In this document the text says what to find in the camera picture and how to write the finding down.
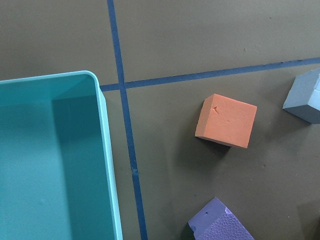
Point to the near orange foam cube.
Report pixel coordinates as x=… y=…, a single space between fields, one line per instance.
x=226 y=121

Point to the light blue cube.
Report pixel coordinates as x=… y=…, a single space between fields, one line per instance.
x=303 y=99

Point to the near purple foam cube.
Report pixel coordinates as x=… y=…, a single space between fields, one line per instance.
x=216 y=222

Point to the teal plastic bin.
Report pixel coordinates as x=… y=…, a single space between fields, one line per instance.
x=57 y=179

